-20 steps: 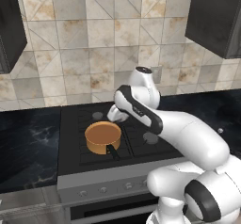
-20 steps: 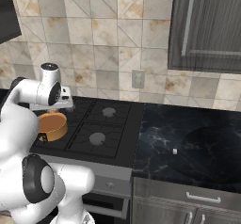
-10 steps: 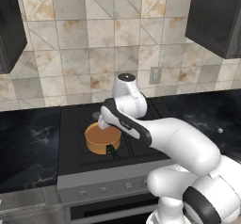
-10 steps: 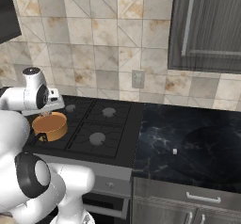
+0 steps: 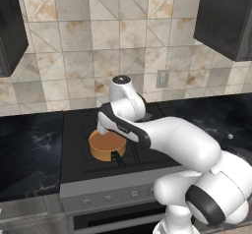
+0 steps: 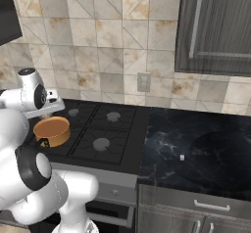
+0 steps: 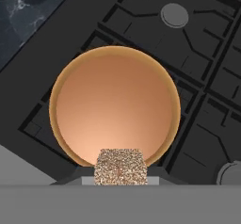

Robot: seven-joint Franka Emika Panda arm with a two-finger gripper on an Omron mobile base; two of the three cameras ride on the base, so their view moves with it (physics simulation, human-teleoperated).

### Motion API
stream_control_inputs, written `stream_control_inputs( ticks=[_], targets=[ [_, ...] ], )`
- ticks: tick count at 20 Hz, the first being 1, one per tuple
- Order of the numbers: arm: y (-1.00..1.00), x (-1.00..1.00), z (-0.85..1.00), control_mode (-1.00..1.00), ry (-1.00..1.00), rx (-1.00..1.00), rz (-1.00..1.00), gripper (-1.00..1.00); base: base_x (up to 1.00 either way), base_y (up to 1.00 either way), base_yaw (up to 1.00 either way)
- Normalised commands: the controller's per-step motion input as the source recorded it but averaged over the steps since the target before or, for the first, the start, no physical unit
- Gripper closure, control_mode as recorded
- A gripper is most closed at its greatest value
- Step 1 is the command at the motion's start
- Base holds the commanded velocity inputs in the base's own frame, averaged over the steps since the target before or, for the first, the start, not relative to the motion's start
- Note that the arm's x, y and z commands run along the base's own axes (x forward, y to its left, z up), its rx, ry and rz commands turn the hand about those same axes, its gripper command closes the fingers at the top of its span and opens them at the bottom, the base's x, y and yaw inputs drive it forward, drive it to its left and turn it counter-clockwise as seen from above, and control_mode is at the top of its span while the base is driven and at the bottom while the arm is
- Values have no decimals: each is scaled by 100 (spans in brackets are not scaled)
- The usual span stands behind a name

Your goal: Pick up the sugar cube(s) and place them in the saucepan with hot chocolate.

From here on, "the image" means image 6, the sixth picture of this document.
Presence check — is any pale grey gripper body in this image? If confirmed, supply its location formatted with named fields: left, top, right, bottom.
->
left=23, top=97, right=67, bottom=120

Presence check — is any orange saucepan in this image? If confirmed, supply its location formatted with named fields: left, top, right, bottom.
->
left=32, top=116, right=72, bottom=149

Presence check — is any black gas hob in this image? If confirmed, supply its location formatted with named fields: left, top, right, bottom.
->
left=31, top=99, right=152, bottom=176

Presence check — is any grey oven control panel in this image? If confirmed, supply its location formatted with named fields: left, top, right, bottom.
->
left=51, top=162, right=138, bottom=207

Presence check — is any black oven door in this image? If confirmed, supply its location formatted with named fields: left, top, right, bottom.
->
left=82, top=200, right=137, bottom=230

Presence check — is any grey wooden drawer front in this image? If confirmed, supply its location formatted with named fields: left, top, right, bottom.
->
left=138, top=184, right=251, bottom=221

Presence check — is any grey wooden base cupboard door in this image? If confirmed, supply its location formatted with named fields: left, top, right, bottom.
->
left=138, top=205, right=205, bottom=233
left=203, top=214, right=251, bottom=233

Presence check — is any grey wall socket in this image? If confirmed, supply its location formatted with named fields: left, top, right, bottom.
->
left=136, top=71, right=152, bottom=93

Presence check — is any dark wall cupboard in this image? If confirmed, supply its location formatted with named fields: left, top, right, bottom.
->
left=0, top=0, right=24, bottom=47

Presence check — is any long silver cupboard handle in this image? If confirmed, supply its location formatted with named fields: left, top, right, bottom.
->
left=188, top=0, right=204, bottom=61

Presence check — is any silver drawer handle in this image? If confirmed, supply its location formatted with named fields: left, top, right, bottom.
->
left=193, top=199, right=231, bottom=212

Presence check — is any dark grey wall cupboard door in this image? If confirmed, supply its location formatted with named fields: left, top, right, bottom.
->
left=175, top=0, right=251, bottom=78

